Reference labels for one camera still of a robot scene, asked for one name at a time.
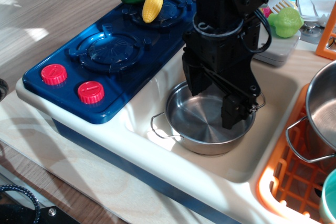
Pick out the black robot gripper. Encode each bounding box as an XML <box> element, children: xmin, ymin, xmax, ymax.
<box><xmin>182</xmin><ymin>16</ymin><xmax>261</xmax><ymax>130</ymax></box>

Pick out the shallow stainless steel pan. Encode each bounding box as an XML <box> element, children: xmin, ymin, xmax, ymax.
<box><xmin>150</xmin><ymin>81</ymin><xmax>266</xmax><ymax>155</ymax></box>

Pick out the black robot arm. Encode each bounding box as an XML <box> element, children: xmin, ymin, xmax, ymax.
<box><xmin>182</xmin><ymin>0</ymin><xmax>271</xmax><ymax>129</ymax></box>

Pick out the cream toy kitchen sink unit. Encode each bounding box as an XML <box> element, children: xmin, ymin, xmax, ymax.
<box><xmin>16</xmin><ymin>41</ymin><xmax>329</xmax><ymax>223</ymax></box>

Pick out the red stove knob right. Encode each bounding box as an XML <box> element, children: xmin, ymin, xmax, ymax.
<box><xmin>77</xmin><ymin>81</ymin><xmax>105</xmax><ymax>104</ymax></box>

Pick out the red stove knob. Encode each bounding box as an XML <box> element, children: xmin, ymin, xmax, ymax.
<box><xmin>41</xmin><ymin>63</ymin><xmax>68</xmax><ymax>86</ymax></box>
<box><xmin>77</xmin><ymin>81</ymin><xmax>105</xmax><ymax>104</ymax></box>

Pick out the blue toy stove top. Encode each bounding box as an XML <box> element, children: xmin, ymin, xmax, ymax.
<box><xmin>22</xmin><ymin>0</ymin><xmax>196</xmax><ymax>124</ymax></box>

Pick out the red stove knob left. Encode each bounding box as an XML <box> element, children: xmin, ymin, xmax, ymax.
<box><xmin>41</xmin><ymin>63</ymin><xmax>68</xmax><ymax>86</ymax></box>

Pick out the grey plastic faucet base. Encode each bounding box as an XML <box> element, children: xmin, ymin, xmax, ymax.
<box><xmin>254</xmin><ymin>26</ymin><xmax>301</xmax><ymax>67</ymax></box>

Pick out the light green toy vegetable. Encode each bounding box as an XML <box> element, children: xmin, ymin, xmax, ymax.
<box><xmin>268</xmin><ymin>7</ymin><xmax>304</xmax><ymax>38</ymax></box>

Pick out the large stainless steel pot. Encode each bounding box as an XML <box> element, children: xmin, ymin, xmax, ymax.
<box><xmin>285</xmin><ymin>61</ymin><xmax>335</xmax><ymax>163</ymax></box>

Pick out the white toy spatula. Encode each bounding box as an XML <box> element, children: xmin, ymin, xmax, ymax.
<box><xmin>268</xmin><ymin>0</ymin><xmax>298</xmax><ymax>14</ymax></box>

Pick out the yellow toy corn cob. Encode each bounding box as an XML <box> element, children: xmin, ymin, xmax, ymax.
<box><xmin>142</xmin><ymin>0</ymin><xmax>163</xmax><ymax>24</ymax></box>

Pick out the orange plastic dish rack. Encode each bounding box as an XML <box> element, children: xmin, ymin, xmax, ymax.
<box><xmin>256</xmin><ymin>82</ymin><xmax>336</xmax><ymax>224</ymax></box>

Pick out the teal plastic cup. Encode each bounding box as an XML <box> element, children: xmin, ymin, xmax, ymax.
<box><xmin>319</xmin><ymin>169</ymin><xmax>336</xmax><ymax>223</ymax></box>

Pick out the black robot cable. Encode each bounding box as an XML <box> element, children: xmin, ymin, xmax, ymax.
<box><xmin>241</xmin><ymin>8</ymin><xmax>273</xmax><ymax>54</ymax></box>

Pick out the black metal bracket with screw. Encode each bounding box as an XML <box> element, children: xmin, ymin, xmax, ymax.
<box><xmin>0</xmin><ymin>204</ymin><xmax>79</xmax><ymax>224</ymax></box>

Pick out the black braided cable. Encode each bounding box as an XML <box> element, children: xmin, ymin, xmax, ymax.
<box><xmin>0</xmin><ymin>184</ymin><xmax>41</xmax><ymax>222</ymax></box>

